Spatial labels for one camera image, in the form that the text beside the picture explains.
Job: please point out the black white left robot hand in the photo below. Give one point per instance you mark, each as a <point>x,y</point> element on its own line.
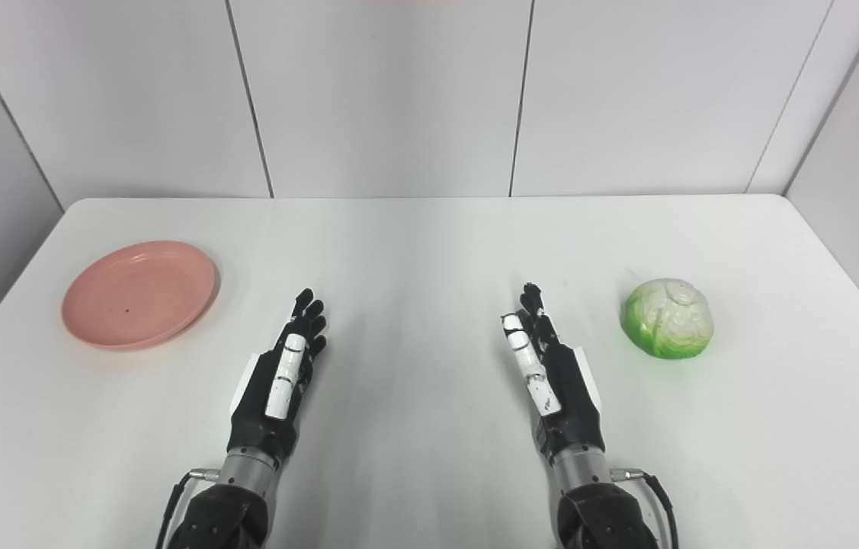
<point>254,415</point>

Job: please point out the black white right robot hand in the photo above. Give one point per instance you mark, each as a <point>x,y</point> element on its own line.
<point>578,412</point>

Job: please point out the green white toy cabbage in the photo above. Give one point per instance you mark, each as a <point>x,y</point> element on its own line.
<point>669,320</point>

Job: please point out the pink round plate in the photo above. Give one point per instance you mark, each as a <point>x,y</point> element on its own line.
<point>136,297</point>

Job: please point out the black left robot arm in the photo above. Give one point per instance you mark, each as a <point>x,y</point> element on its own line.
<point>223,518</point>

